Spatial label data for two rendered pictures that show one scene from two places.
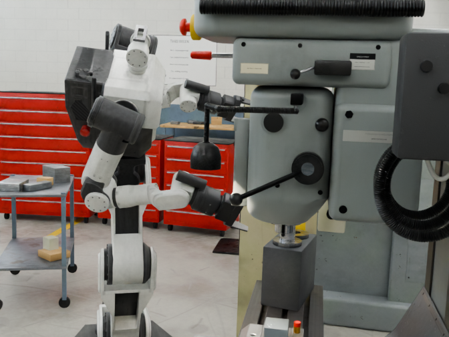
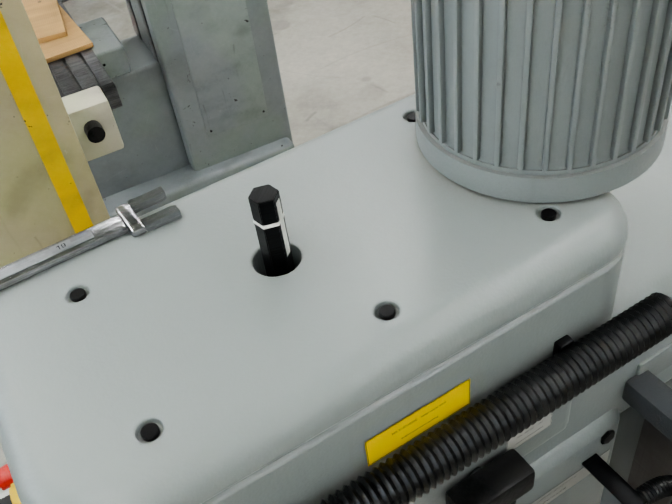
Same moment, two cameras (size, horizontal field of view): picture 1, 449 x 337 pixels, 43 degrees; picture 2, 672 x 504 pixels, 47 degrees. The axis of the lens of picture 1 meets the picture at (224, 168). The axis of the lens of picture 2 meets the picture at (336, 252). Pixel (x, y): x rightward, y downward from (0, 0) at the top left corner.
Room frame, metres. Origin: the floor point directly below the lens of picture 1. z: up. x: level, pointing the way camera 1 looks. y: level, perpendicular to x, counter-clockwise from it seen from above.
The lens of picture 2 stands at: (0.98, 0.05, 2.27)
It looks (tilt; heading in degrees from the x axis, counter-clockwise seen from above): 43 degrees down; 325
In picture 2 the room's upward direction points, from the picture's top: 9 degrees counter-clockwise
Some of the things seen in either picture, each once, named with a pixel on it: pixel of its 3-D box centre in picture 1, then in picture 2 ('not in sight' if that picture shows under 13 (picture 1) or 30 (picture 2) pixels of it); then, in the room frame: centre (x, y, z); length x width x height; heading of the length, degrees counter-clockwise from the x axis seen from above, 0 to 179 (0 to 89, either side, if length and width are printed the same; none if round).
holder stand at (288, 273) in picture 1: (289, 266); not in sight; (1.76, -0.22, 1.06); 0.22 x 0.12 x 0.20; 159
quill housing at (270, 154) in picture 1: (289, 154); not in sight; (1.35, -0.15, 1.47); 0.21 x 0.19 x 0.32; 171
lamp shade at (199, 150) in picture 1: (206, 154); not in sight; (1.32, 0.04, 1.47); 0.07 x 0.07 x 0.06
